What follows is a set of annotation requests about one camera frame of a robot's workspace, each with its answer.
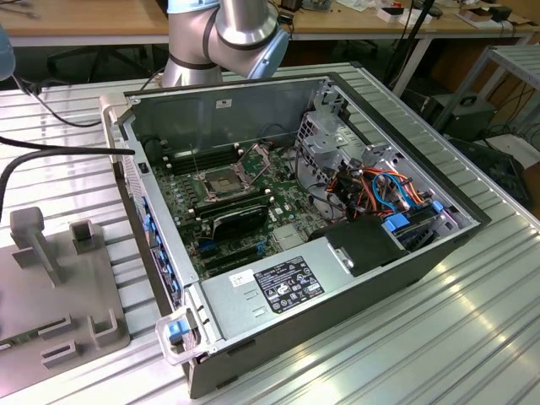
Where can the black rating label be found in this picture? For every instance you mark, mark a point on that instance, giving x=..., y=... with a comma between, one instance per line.
x=289, y=283

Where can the CPU socket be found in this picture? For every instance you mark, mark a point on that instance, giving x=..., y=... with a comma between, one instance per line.
x=222, y=183

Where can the grey part rack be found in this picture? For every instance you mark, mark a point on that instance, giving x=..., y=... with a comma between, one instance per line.
x=50, y=304

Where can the wooden desk with boxes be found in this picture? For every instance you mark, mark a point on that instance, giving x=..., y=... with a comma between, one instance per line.
x=443, y=26

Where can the open black PC case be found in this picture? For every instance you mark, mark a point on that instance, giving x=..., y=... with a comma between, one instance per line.
x=295, y=320

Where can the small blue clip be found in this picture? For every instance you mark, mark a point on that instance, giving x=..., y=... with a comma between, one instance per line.
x=437, y=206

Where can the black disk bay cover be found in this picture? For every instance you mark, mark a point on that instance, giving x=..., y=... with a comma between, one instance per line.
x=363, y=244

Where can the grey power supply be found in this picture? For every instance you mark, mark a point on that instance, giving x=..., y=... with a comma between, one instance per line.
x=236, y=308

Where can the silver chipset heat sink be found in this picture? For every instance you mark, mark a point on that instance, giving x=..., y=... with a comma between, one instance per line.
x=289, y=237

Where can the metal slat side table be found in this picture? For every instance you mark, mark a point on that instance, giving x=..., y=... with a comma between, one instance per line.
x=519, y=57

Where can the hard disk in blue carrier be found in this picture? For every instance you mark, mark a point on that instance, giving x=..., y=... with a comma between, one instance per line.
x=396, y=223

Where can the black office chair base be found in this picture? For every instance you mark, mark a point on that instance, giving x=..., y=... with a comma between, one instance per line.
x=84, y=55

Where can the white box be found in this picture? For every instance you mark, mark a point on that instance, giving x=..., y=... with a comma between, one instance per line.
x=401, y=14

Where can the green motherboard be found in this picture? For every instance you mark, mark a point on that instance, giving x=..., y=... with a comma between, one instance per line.
x=287, y=211

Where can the thin metal locking lever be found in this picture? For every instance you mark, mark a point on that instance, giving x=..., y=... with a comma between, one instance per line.
x=195, y=159

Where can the green circuit board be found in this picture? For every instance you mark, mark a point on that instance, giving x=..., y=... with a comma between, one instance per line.
x=23, y=338

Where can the small white sticker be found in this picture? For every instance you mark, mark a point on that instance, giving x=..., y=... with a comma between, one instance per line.
x=241, y=278

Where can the black expansion slot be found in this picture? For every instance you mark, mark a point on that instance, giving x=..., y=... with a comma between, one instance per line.
x=232, y=262
x=228, y=252

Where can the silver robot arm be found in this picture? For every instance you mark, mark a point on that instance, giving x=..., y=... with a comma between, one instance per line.
x=236, y=25

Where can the rear port panel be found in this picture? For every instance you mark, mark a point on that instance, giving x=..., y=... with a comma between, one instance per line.
x=162, y=257

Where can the black bag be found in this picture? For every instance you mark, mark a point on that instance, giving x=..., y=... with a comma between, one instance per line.
x=502, y=169

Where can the black curved fan shroud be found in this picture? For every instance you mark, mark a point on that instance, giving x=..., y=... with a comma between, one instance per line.
x=240, y=221

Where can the black RAM slot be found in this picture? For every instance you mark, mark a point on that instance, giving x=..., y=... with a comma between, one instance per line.
x=198, y=152
x=234, y=208
x=202, y=161
x=230, y=201

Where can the metal drive cage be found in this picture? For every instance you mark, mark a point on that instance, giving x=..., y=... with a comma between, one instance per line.
x=325, y=143

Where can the clear latch with blue clip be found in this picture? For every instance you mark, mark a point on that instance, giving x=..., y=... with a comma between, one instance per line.
x=176, y=332

